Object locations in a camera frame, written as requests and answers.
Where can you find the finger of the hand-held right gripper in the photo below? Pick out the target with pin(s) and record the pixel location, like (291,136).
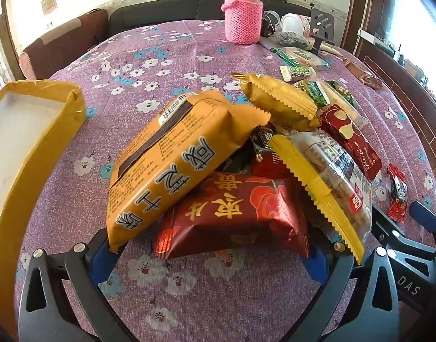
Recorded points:
(425,218)
(396,235)

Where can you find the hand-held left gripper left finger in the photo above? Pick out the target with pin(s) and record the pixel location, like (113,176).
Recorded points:
(101,262)

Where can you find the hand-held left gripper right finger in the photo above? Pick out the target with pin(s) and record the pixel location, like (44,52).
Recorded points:
(316,265)

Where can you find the small red candy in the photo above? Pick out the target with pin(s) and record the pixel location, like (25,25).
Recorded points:
(398,188)

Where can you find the red foil snack packet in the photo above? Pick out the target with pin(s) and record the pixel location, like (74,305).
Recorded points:
(239,217)

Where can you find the clear yellow-edged snack packet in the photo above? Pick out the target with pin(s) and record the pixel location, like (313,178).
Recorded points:
(332,171)

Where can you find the large orange snack packet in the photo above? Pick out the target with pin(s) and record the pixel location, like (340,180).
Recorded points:
(175,156)

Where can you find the yellow cardboard box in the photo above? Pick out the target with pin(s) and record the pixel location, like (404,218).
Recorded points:
(43,142)

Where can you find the dark red heart-print packet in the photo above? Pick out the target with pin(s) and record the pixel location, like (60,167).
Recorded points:
(349,135)

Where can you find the purple floral tablecloth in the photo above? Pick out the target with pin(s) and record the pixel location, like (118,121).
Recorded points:
(203,310)

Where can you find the dark brown snack packet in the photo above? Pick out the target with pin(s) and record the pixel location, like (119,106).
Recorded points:
(266,149)

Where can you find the clear biscuit packet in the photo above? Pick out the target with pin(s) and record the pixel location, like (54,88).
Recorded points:
(349,112)

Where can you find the wooden side cabinet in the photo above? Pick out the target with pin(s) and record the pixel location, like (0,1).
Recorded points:
(399,67)

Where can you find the green pea snack packet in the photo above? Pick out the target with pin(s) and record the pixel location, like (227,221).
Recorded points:
(341,91)
(316,92)

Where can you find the brown foil wrapper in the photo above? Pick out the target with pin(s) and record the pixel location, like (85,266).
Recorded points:
(362,73)

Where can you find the gold foil snack packet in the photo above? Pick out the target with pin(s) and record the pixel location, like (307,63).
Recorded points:
(278,99)

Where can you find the green and white candy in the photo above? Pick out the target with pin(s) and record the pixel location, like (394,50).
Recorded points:
(296,72)

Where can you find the cream cone-shaped object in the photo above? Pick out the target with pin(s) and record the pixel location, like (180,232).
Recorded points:
(330,47)

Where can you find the round biscuit green packet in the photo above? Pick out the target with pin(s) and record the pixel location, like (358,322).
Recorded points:
(303,57)

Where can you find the black perforated stand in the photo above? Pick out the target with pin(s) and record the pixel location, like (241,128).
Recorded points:
(323,25)

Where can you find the brown upholstered chair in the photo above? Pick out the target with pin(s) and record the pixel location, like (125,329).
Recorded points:
(61,46)

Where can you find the crumpled clear plastic bag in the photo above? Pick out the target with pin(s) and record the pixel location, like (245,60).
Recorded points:
(292,40)

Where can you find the wooden glass-pane door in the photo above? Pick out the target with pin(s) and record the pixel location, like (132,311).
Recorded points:
(0,53)

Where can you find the white cup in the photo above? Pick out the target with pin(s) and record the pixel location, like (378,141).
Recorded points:
(292,23)

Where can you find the clear plastic cup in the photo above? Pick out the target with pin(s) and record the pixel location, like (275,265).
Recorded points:
(271,19)

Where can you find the dark sofa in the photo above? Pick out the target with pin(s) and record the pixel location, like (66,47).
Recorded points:
(160,14)

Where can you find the pink bottle with knit sleeve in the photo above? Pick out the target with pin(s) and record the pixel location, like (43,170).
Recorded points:
(242,21)

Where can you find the small wall plaque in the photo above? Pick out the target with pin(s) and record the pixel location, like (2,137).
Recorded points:
(49,3)

